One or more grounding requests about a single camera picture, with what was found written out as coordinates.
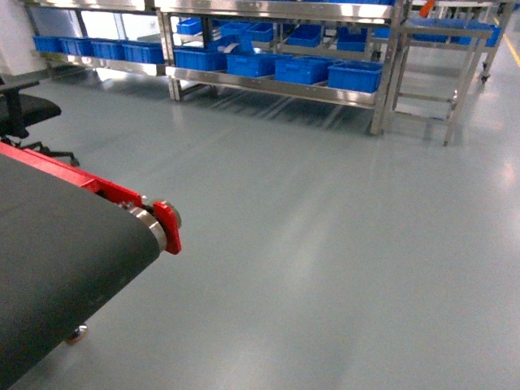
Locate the steel shelf rack left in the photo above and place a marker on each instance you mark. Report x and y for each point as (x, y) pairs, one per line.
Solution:
(118, 8)

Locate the steel shelf rack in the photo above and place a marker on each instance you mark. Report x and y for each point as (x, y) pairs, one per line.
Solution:
(118, 8)
(184, 81)

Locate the steel shelf rack centre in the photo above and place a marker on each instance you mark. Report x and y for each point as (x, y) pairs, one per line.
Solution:
(184, 81)

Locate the blue bin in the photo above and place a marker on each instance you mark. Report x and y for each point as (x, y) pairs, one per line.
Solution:
(200, 59)
(355, 76)
(303, 70)
(253, 65)

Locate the blue bin front right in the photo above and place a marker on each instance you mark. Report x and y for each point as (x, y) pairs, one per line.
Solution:
(355, 76)

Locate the black conveyor belt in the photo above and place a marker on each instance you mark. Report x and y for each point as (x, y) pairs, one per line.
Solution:
(65, 252)

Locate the small steel table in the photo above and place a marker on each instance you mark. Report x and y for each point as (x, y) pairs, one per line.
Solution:
(436, 62)

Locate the black office chair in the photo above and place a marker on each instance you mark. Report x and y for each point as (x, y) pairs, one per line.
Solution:
(19, 111)

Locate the red conveyor end bracket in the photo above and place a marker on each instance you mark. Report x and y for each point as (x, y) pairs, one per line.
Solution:
(170, 221)

